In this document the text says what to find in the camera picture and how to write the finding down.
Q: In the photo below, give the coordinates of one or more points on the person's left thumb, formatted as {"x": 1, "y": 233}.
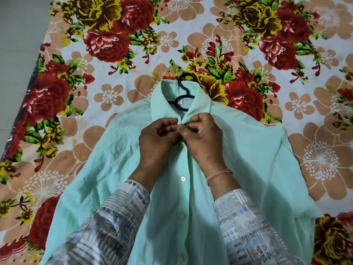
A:
{"x": 168, "y": 136}

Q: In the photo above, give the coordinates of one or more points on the person's left forearm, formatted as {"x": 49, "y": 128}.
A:
{"x": 115, "y": 218}

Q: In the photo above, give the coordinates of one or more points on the person's right forearm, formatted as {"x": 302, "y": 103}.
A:
{"x": 234, "y": 218}

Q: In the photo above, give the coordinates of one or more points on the mint green shirt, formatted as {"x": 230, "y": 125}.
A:
{"x": 179, "y": 195}

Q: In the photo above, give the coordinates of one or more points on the person's right thumb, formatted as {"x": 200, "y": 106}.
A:
{"x": 184, "y": 133}

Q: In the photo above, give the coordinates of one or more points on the black plastic hanger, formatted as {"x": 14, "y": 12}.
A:
{"x": 184, "y": 96}

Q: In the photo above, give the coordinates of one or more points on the orange thread wristband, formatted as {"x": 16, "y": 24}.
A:
{"x": 219, "y": 175}

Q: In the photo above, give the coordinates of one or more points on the person's left hand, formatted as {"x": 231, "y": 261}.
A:
{"x": 154, "y": 146}

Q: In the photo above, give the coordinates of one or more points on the floral bed sheet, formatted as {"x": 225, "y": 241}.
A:
{"x": 248, "y": 52}

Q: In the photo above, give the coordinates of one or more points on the person's right hand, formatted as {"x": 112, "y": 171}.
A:
{"x": 204, "y": 143}

